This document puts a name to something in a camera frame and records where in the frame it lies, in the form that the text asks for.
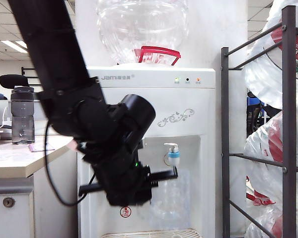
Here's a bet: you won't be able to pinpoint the bagged water jug red cap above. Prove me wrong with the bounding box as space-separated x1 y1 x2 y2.
244 111 298 206

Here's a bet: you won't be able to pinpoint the clear textured plastic mug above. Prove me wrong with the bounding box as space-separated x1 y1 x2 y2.
149 170 191 230

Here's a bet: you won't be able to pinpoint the white desk cabinet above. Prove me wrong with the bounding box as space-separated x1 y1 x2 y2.
0 135 79 238

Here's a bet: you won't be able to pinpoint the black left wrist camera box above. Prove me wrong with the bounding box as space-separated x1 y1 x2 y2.
106 189 153 207

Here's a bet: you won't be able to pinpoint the black wall shelf rails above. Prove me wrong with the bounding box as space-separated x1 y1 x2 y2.
21 66 40 79

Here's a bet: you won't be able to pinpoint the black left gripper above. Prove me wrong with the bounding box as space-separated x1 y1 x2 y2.
78 150 179 196

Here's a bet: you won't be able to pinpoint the bagged water jug red label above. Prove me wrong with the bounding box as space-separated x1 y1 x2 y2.
243 0 298 110

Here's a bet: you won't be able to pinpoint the clear water jug red handle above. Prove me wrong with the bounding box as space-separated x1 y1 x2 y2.
96 0 189 67

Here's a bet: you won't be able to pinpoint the pink paper packet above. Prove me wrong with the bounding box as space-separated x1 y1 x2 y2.
28 143 55 152

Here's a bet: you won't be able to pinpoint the dark metal jug rack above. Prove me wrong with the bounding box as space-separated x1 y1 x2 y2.
221 5 298 238

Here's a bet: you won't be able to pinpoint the round cabinet lock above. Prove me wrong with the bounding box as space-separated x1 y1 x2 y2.
2 197 15 208

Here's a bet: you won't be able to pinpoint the white tap blue collar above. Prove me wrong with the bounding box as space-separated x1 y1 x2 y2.
163 142 182 172

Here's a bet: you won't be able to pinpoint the dark grey water bottle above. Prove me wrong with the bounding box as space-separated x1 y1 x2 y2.
10 86 36 145

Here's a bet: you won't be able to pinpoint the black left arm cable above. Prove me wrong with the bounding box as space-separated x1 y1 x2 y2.
44 121 97 207

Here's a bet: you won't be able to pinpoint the black chair headrest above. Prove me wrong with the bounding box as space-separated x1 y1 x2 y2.
0 74 30 88

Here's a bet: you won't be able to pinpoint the cream drip tray grille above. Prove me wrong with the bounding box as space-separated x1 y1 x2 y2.
101 229 201 238

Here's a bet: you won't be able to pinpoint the ceiling light panel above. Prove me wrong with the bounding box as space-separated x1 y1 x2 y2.
1 41 28 53

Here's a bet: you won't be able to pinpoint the white floor water dispenser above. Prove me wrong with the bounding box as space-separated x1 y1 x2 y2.
76 66 217 238

